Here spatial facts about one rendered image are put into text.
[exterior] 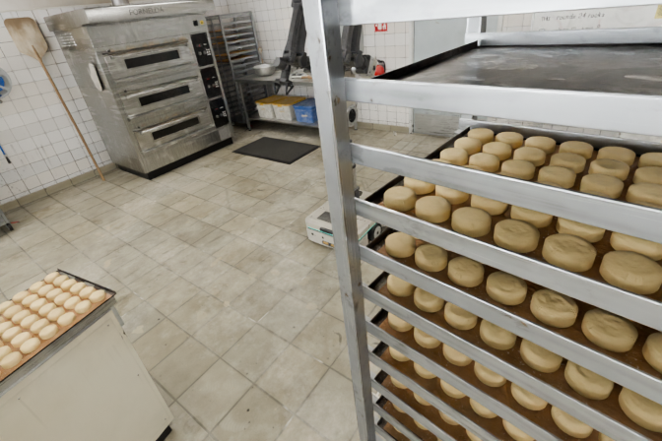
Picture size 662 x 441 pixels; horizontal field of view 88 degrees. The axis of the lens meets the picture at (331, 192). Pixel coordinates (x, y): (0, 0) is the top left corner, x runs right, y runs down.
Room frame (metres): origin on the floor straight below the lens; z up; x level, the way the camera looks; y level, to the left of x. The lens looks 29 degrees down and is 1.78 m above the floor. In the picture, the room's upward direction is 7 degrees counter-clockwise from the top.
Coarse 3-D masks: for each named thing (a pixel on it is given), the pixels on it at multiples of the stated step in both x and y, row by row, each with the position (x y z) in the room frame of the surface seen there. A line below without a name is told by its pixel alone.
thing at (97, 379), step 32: (96, 320) 0.96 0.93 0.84; (64, 352) 0.85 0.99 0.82; (96, 352) 0.91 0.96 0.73; (128, 352) 0.99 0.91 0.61; (32, 384) 0.75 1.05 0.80; (64, 384) 0.81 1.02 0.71; (96, 384) 0.87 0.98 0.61; (128, 384) 0.94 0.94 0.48; (0, 416) 0.67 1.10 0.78; (32, 416) 0.71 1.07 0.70; (64, 416) 0.76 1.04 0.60; (96, 416) 0.82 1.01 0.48; (128, 416) 0.89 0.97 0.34; (160, 416) 0.97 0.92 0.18
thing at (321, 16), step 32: (320, 0) 0.44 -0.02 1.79; (320, 32) 0.44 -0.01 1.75; (320, 64) 0.45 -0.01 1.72; (320, 96) 0.45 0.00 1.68; (320, 128) 0.46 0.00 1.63; (352, 192) 0.45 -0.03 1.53; (352, 224) 0.45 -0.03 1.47; (352, 256) 0.44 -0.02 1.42; (352, 288) 0.44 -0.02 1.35; (352, 320) 0.44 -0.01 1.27; (352, 352) 0.45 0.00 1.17
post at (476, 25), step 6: (468, 18) 0.77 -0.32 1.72; (474, 18) 0.76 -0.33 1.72; (480, 18) 0.75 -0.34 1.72; (486, 18) 0.77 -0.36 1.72; (468, 24) 0.77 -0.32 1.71; (474, 24) 0.76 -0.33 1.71; (480, 24) 0.75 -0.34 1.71; (486, 24) 0.77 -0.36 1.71; (468, 30) 0.77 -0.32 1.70; (474, 30) 0.76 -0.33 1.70; (480, 30) 0.75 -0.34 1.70; (462, 114) 0.77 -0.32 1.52
